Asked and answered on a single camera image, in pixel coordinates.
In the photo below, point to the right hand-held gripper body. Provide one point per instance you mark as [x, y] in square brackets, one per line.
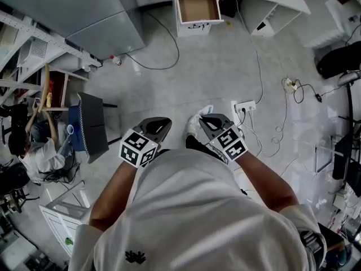
[231, 144]

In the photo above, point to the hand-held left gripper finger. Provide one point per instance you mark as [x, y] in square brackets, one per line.
[165, 134]
[152, 124]

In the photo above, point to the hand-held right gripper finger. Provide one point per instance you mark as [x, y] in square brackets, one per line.
[218, 119]
[210, 133]

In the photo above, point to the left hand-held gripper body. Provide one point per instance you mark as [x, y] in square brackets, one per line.
[135, 148]

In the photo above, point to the small white blue packet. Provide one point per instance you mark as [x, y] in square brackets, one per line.
[203, 110]

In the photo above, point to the white wooden drawer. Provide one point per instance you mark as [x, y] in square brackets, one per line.
[198, 8]

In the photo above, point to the person's left forearm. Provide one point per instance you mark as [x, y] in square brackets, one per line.
[112, 193]

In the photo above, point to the person's right forearm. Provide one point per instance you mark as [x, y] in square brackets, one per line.
[265, 179]

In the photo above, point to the person's black trousers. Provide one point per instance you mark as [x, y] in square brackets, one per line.
[197, 144]

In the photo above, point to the person's right white shoe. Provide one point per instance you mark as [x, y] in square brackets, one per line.
[194, 126]

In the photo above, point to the white power strip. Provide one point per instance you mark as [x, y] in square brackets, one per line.
[244, 106]

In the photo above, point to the dark grey board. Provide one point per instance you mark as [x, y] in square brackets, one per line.
[93, 126]

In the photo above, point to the clear plastic cup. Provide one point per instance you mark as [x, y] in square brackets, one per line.
[70, 129]

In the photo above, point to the white bottle red cap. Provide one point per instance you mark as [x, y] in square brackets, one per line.
[117, 60]

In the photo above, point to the person's white shirt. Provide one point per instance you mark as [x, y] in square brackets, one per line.
[197, 213]

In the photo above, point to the power strip yellow plug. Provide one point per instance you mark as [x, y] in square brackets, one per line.
[290, 85]

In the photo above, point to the small yellow paper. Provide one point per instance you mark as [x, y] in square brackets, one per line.
[228, 23]

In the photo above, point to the low white cabinet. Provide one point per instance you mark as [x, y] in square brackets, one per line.
[62, 224]

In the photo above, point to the black metal stand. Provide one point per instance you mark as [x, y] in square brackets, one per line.
[350, 123]

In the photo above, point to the white metal shelf rack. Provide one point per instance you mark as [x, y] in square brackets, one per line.
[42, 38]

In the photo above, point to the grey metal cabinet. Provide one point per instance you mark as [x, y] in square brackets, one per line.
[70, 10]

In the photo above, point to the white shelf unit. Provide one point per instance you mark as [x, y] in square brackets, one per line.
[335, 18]

